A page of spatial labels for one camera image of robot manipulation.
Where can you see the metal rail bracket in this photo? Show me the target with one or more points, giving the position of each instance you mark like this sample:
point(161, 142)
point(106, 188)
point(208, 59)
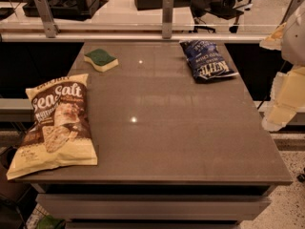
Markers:
point(44, 11)
point(167, 19)

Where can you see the grey table drawer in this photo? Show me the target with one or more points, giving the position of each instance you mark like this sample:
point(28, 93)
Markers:
point(73, 206)

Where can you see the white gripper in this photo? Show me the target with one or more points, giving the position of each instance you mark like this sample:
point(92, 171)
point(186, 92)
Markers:
point(295, 38)

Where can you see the blue chip bag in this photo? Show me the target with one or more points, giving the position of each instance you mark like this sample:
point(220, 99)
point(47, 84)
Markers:
point(205, 60)

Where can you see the brown sea salt chip bag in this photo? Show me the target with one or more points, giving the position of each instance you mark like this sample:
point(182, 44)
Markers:
point(61, 134)

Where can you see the black equipment box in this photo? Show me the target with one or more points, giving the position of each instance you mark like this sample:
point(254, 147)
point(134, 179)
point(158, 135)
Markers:
point(75, 9)

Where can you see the left metal rail bracket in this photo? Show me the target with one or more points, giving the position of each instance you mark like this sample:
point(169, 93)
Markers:
point(44, 11)

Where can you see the green yellow sponge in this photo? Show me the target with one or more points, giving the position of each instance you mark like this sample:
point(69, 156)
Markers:
point(101, 60)

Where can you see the middle metal rail bracket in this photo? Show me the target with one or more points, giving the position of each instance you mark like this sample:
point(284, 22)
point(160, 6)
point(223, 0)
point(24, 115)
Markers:
point(167, 19)

